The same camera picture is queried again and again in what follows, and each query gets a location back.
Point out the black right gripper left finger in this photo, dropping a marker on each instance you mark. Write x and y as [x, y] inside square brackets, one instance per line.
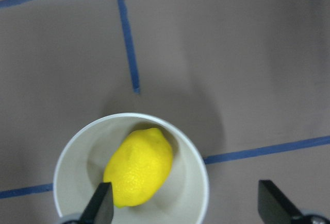
[100, 208]

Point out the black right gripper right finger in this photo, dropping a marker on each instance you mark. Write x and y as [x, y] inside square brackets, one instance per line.
[274, 206]

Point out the yellow lemon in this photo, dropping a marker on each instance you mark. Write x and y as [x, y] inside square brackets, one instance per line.
[139, 167]

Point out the white ceramic bowl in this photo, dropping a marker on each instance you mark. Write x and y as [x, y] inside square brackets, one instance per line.
[183, 198]

